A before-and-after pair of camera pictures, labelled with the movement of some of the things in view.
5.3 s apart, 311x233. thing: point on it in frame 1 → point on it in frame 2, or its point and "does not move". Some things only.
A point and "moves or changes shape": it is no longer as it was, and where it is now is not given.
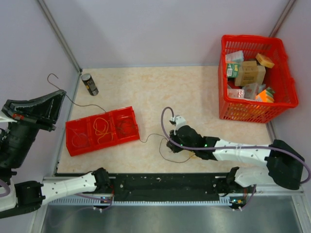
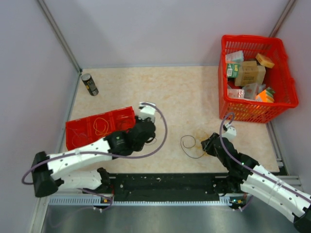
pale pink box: [251, 91] does not move
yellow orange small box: [264, 60] does not move
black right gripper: [174, 147] → [207, 144]
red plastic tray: [86, 134] does not move
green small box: [233, 70] does not move
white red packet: [235, 93] does not move
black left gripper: [43, 111] → [137, 119]
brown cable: [126, 125] moves or changes shape
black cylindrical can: [88, 81] does not move
